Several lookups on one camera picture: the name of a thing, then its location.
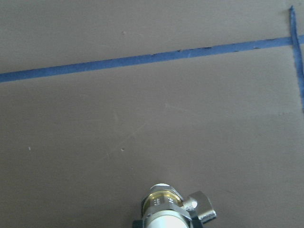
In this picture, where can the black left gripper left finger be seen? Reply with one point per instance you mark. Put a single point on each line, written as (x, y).
(138, 224)

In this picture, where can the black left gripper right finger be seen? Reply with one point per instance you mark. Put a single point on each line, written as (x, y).
(196, 222)

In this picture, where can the white PPR pipe brass valve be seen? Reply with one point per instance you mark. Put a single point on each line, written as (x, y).
(164, 207)

